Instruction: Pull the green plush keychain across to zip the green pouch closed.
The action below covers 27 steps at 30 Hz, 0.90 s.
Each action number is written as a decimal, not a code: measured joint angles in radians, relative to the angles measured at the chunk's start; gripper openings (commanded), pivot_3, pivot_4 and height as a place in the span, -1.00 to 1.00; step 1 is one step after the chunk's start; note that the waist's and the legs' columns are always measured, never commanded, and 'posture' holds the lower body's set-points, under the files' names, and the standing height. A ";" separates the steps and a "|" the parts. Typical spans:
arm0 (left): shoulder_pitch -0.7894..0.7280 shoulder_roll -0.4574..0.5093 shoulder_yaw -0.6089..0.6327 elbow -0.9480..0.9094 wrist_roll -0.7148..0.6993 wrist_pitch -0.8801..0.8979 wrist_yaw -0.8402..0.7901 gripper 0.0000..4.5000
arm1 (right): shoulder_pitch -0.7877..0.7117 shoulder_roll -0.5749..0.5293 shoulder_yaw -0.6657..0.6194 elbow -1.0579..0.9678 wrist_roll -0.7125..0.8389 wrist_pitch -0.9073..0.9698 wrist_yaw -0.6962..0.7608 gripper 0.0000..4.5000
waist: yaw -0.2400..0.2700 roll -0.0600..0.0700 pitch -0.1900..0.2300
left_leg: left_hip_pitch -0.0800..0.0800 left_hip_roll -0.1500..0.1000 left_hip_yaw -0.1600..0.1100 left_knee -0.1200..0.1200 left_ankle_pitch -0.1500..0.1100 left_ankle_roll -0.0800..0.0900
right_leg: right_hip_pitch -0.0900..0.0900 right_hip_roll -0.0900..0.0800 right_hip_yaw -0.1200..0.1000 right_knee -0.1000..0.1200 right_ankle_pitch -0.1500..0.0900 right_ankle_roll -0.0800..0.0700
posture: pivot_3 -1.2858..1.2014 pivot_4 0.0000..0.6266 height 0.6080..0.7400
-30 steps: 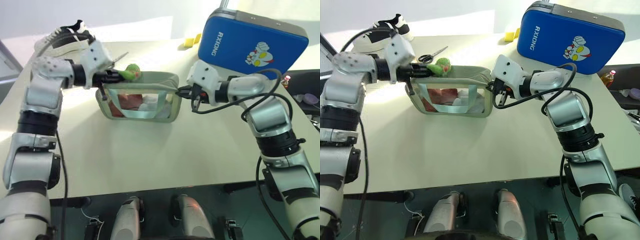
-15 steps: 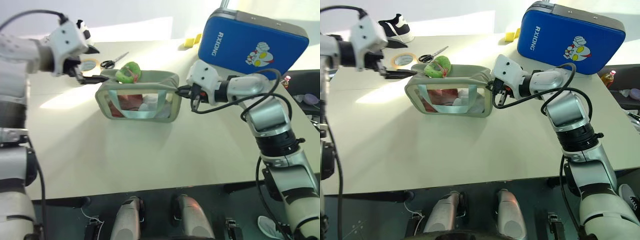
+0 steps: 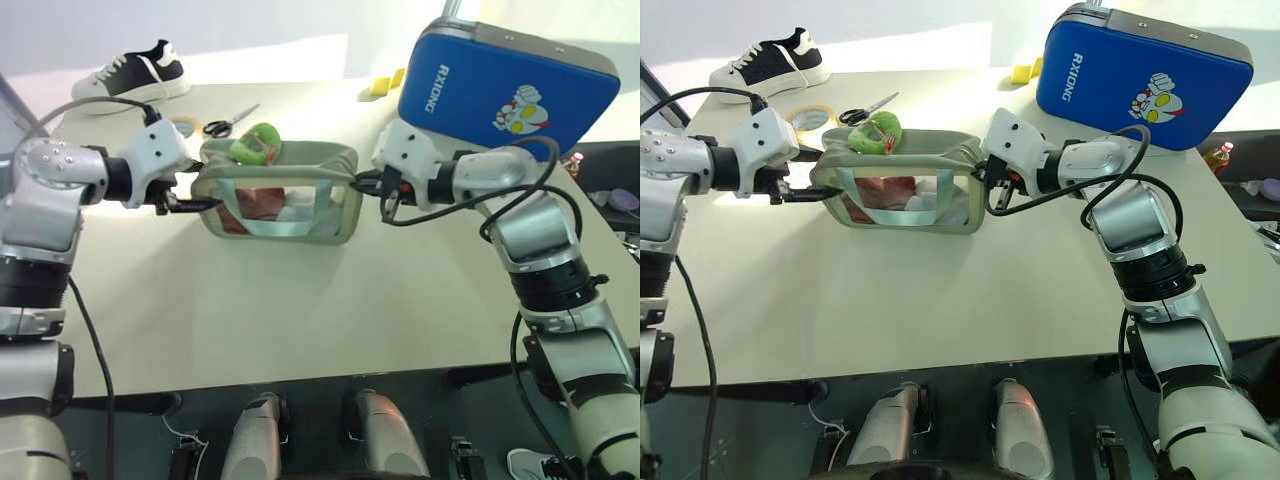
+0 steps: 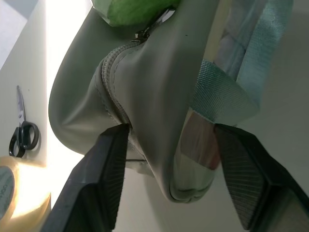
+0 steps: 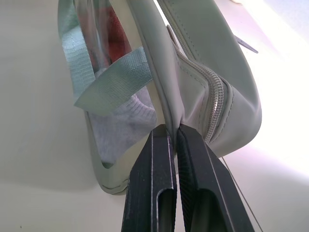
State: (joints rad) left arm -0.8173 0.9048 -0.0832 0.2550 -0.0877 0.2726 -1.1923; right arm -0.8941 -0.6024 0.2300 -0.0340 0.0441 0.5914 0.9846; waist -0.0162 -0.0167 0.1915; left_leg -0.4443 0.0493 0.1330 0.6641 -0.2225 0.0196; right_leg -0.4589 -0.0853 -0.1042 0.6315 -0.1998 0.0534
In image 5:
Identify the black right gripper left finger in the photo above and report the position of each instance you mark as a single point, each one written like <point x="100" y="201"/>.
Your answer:
<point x="149" y="178"/>

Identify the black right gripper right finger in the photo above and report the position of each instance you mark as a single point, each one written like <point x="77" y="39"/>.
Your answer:
<point x="207" y="183"/>

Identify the light grey knit cloth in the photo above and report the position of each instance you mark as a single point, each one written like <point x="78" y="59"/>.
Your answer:
<point x="120" y="130"/>

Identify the red item inside pouch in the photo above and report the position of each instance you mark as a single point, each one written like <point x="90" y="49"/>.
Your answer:
<point x="116" y="33"/>

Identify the green zip pouch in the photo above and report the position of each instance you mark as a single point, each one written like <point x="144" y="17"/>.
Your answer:
<point x="193" y="53"/>

